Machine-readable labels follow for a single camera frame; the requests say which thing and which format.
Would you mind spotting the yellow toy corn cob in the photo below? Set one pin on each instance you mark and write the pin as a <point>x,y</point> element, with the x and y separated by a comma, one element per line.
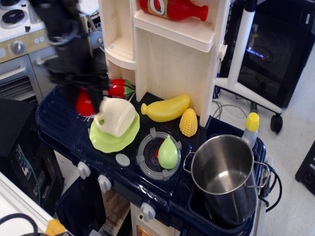
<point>188,123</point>

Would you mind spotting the grey toy knob middle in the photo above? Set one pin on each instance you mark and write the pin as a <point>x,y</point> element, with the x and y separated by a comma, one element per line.
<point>104,183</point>

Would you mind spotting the navy blue toy kitchen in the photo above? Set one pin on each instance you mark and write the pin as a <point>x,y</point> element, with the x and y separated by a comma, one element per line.
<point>177,202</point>

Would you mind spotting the grey toy knob right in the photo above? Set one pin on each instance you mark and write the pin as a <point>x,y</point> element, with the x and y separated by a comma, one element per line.
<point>148,212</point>

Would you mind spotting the cream toy milk jug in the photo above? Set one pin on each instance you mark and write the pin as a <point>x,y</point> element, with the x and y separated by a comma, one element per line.
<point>115,116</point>

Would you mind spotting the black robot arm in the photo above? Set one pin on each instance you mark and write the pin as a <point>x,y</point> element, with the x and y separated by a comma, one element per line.
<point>62,21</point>

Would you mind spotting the stainless steel pot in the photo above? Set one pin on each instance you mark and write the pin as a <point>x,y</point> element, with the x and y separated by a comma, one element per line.
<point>223,170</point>

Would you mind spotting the red and white toy sushi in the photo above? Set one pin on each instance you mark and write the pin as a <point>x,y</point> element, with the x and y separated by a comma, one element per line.
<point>83,104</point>

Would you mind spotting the grey toy knob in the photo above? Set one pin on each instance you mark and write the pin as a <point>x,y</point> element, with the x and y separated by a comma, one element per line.
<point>84,170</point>
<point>148,212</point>
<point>104,183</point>

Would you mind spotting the black computer case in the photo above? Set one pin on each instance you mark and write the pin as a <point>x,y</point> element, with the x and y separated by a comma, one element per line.
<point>24,159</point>

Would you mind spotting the red toy chili pepper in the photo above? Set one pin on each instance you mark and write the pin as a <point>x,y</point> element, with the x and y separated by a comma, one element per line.
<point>119,88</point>

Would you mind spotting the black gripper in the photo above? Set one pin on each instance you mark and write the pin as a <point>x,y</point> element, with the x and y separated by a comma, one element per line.
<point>75,67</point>

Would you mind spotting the grey toy stove burner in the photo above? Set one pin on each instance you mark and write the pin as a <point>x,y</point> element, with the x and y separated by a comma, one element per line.
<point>147,155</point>

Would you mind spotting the yellow object bottom left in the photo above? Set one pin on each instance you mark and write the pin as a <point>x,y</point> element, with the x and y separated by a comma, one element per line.
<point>54,227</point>

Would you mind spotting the light green toy plate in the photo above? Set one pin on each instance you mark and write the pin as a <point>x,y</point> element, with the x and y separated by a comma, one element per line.
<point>107,143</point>

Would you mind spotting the cream toy kitchen shelf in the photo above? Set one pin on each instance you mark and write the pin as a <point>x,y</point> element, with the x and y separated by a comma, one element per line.
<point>163,57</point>

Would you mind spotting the black monitor screen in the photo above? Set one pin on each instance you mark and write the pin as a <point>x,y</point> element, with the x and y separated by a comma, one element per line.
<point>280,42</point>

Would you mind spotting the yellow capped clear bottle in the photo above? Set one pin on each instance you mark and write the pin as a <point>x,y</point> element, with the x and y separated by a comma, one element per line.
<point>251,129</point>

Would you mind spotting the red toy ketchup bottle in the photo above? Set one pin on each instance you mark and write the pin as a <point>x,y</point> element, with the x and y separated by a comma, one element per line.
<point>175,10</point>

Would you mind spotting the light green toy pear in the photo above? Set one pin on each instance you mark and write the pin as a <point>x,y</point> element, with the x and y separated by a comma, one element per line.
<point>168,154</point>

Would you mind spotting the grey round toy button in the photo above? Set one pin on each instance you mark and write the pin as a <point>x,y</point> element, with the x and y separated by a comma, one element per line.
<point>122,160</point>

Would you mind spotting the yellow toy banana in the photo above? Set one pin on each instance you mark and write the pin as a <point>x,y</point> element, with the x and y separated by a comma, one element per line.
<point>166,110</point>

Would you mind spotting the grey toy knob left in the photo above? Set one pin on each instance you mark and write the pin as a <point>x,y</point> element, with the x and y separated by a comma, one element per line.
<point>84,170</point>

